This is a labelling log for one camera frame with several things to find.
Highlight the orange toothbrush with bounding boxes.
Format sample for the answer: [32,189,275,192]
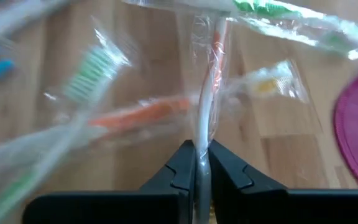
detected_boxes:
[191,14,232,224]
[51,58,310,141]

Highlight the green toothbrush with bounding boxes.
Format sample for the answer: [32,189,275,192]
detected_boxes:
[0,27,133,224]
[121,0,358,60]

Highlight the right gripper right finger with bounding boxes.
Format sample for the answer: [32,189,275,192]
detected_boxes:
[208,139,288,224]

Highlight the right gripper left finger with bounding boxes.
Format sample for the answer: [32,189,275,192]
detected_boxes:
[139,139,197,224]

